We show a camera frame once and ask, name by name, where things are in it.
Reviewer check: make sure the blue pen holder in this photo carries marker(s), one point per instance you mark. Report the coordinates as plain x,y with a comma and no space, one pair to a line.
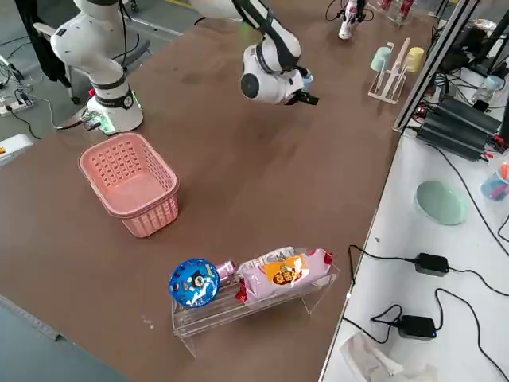
495,185

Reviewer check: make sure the green bowl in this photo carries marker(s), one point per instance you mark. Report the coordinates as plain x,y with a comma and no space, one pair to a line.
441,203

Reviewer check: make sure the white red-labelled juice bottle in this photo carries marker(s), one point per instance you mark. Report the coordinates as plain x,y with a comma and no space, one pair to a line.
348,22

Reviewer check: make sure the black jacket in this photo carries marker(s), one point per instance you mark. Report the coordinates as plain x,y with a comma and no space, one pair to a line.
43,59

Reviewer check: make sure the crumpled clear plastic bag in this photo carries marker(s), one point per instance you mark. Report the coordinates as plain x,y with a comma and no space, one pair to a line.
378,358

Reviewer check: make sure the red cola bottle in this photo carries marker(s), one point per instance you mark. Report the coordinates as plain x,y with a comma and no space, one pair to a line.
406,6
386,3

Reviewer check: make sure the aluminium frame post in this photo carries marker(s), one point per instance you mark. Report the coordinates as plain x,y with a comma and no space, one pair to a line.
433,67

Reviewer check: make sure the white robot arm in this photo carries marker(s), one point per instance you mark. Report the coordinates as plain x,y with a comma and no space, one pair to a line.
87,47

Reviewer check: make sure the blue ceramic cup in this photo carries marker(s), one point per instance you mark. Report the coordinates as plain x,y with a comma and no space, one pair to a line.
308,81

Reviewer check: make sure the blue snack can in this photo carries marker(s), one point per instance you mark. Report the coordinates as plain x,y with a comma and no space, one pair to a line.
194,283

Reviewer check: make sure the black power adapter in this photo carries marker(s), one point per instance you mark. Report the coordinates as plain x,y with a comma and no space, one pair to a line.
417,327
432,264

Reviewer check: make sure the clear jar with blue lid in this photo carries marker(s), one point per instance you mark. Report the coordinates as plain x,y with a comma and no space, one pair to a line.
487,89

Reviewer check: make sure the long pink snack packet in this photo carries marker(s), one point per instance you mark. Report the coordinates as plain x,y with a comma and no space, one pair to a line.
286,274

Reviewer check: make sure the small pink snack packet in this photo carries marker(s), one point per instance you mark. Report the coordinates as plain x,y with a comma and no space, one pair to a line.
226,272

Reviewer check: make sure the white control box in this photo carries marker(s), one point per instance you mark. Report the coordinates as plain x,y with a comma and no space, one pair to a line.
14,149

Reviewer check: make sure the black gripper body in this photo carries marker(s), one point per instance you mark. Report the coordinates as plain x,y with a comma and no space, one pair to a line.
294,99

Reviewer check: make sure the clear acrylic snack stand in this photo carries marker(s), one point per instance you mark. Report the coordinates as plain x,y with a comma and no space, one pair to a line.
238,318

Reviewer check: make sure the black power supply unit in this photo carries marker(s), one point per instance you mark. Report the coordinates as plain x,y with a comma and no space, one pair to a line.
465,115
449,141

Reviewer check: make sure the pink plastic basket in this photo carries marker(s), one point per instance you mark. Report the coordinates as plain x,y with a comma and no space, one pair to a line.
131,187

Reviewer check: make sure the mint green cup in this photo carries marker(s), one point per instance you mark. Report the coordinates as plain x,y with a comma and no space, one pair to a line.
381,59

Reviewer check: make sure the yellow cup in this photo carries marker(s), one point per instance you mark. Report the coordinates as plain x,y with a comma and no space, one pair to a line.
413,59

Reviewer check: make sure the white power strip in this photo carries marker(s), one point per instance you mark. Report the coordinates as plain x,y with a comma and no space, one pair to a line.
16,105

